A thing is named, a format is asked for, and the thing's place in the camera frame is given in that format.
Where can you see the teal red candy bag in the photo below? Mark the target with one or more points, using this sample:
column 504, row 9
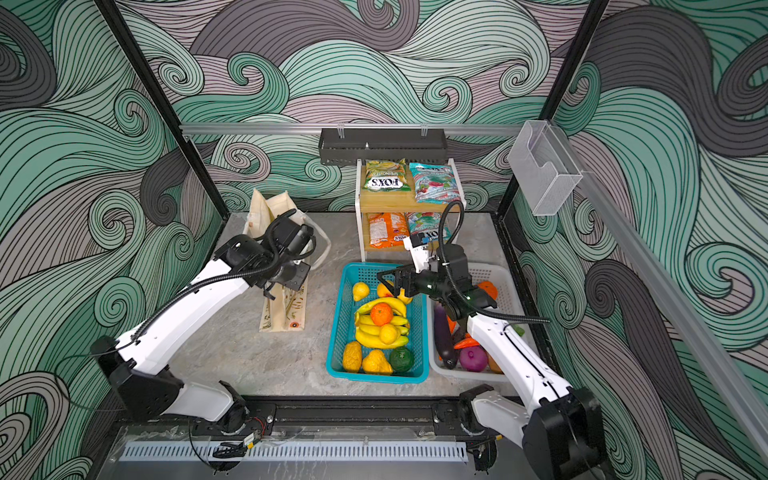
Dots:
column 434, row 183

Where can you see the green avocado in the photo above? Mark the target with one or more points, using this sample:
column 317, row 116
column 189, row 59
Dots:
column 401, row 360

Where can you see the purple eggplant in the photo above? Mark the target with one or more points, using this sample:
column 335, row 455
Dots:
column 443, row 339

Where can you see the yellow banana bunch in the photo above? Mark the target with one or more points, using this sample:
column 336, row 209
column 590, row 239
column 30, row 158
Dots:
column 367, row 334

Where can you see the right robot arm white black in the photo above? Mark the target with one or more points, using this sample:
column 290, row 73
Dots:
column 560, row 457

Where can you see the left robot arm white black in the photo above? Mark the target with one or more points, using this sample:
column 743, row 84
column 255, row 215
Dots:
column 136, row 363

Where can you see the teal plastic basket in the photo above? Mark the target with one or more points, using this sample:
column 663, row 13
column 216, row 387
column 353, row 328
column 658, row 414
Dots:
column 343, row 329

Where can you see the orange fruit in white basket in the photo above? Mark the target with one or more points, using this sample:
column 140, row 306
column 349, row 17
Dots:
column 489, row 288

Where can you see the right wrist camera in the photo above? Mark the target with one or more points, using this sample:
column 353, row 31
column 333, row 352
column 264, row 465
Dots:
column 417, row 244

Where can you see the white wooden two-tier shelf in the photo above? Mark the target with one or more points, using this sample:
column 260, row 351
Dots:
column 368, row 202

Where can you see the orange carrot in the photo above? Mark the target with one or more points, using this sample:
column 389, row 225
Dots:
column 466, row 343

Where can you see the orange snack bag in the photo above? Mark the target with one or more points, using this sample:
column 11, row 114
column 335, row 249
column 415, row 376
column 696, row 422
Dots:
column 387, row 230

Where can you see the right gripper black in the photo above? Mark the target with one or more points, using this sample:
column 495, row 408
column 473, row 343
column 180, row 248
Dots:
column 402, row 280

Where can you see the aluminium wall rail back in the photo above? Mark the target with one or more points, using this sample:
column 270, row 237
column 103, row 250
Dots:
column 268, row 128

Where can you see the aluminium wall rail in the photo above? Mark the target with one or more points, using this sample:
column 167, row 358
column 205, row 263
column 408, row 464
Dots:
column 268, row 128
column 734, row 388

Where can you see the white slotted cable duct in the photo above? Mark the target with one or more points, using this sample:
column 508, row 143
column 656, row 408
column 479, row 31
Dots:
column 302, row 451

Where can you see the yellow lemon left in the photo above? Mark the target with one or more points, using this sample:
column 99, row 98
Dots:
column 361, row 291

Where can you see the orange mandarin fruit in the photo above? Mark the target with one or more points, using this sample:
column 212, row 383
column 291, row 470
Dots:
column 381, row 314

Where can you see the white plastic basket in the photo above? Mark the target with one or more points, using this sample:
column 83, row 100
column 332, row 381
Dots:
column 499, row 337

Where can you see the yellow lemon right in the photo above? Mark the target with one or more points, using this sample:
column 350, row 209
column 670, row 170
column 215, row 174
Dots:
column 404, row 298

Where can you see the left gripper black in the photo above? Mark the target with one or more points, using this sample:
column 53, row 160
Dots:
column 298, row 282

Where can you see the aluminium wall rail right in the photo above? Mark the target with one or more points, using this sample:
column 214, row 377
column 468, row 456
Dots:
column 734, row 388

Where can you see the yellow pear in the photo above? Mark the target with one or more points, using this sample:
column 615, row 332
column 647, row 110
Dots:
column 376, row 363

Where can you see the yellow textured pineapple fruit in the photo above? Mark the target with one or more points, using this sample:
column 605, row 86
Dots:
column 352, row 357

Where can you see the purple red onion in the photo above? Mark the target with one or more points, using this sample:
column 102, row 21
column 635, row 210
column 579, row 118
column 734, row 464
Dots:
column 473, row 359

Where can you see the yellow green Fox's candy bag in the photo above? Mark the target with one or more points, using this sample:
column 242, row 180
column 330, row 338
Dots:
column 386, row 176

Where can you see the clear acrylic wall holder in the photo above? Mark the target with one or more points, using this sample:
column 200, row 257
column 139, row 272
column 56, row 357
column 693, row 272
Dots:
column 545, row 166

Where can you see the yellow orange fruit top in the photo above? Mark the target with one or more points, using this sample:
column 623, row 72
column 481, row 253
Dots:
column 383, row 291

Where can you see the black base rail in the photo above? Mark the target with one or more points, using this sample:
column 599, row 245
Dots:
column 360, row 414

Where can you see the teal Fox's candy bag lower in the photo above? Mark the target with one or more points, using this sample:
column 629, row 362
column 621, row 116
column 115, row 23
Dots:
column 423, row 227

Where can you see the yellow lemon on bananas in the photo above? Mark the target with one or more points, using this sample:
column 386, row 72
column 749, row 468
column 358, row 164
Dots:
column 388, row 334

